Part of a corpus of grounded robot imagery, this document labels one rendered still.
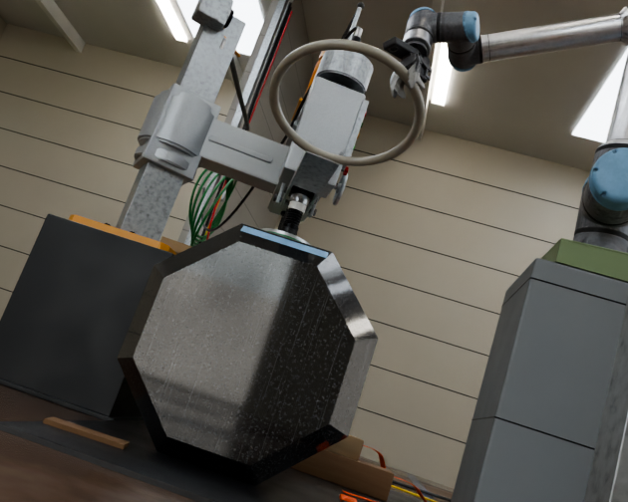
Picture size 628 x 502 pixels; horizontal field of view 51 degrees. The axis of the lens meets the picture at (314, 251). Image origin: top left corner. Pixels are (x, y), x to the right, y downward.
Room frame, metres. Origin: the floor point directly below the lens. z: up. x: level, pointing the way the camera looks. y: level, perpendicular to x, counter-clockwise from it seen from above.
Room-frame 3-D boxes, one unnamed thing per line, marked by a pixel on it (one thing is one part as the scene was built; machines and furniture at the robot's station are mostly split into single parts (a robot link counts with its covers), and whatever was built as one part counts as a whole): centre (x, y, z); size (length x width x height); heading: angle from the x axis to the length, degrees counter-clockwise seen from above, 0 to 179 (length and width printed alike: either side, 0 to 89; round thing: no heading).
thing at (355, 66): (2.88, 0.16, 1.63); 0.96 x 0.25 x 0.17; 6
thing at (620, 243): (1.76, -0.78, 0.98); 0.19 x 0.19 x 0.10
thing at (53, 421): (2.11, 0.48, 0.02); 0.25 x 0.10 x 0.01; 93
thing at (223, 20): (2.97, 0.86, 2.00); 0.20 x 0.18 x 0.15; 84
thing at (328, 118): (2.61, 0.13, 1.34); 0.36 x 0.22 x 0.45; 6
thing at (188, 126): (3.14, 0.64, 1.38); 0.74 x 0.34 x 0.25; 96
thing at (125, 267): (3.12, 0.84, 0.37); 0.66 x 0.66 x 0.74; 84
